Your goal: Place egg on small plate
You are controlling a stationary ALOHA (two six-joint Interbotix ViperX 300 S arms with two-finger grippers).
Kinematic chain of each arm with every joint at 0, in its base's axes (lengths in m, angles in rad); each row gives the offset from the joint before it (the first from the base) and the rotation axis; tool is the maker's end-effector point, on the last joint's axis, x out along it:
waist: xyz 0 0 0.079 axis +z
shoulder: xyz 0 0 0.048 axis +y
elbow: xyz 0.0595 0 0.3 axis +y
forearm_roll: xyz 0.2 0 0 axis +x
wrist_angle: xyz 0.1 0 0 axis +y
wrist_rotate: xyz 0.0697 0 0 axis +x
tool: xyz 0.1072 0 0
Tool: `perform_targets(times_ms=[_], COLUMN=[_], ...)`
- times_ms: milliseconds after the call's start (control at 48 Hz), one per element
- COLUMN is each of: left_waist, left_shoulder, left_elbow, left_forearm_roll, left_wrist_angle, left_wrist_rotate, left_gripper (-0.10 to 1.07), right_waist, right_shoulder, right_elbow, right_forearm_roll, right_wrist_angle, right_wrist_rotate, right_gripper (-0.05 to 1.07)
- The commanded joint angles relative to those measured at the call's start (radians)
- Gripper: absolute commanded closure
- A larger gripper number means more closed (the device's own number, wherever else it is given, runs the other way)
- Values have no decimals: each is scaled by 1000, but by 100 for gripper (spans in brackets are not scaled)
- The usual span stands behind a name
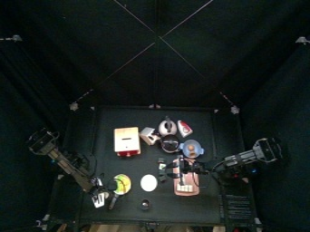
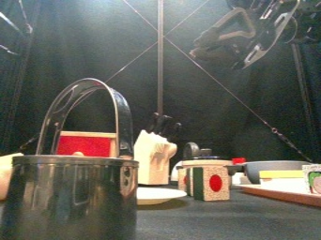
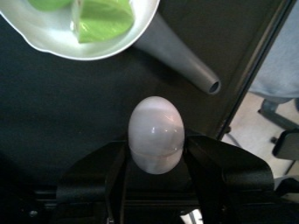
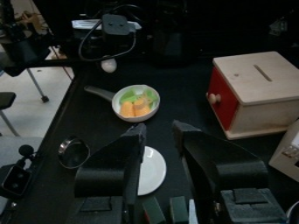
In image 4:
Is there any green toy food piece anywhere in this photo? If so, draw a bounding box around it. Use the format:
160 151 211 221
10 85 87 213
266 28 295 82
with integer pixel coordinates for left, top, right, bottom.
118 86 160 107

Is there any grey tripod leg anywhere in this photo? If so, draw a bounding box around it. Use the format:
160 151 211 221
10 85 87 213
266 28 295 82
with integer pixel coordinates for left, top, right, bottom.
24 67 51 103

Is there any dark green block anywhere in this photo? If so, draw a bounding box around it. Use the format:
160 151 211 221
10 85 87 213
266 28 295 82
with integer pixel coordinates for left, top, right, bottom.
168 195 191 224
142 196 167 224

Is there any white toy appliance with buttons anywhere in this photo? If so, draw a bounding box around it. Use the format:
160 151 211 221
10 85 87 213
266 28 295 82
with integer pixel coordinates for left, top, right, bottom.
267 119 299 184

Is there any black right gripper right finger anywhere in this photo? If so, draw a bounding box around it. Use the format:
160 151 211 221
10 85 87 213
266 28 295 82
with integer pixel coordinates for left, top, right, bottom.
171 119 289 224

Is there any wooden box with red drawer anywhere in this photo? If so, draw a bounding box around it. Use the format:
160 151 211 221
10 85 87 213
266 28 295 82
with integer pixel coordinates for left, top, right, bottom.
206 51 299 141

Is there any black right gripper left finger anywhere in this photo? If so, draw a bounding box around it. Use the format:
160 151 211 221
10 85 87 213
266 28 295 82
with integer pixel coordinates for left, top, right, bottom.
68 122 148 224

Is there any white pan with grey handle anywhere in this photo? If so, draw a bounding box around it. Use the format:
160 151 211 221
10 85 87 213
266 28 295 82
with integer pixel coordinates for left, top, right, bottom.
83 84 162 123

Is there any orange toy food piece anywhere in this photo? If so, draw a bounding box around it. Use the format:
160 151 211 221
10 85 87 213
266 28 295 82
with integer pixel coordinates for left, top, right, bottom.
119 99 152 118

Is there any white block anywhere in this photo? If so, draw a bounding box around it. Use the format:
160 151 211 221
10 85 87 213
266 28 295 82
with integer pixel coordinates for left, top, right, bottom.
188 199 200 224

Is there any black chair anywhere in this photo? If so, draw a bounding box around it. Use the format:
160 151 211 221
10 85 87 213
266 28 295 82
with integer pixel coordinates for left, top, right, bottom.
0 91 22 137

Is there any black camera with microphone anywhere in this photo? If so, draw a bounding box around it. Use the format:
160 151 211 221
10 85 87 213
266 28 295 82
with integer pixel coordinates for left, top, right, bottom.
0 143 38 200

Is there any black looped cable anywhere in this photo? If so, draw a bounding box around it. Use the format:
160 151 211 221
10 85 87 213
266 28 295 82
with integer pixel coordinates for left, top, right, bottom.
78 3 138 62

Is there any small white plate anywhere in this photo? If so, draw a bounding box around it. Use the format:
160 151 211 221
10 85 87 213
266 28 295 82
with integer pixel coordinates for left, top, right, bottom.
136 145 168 197

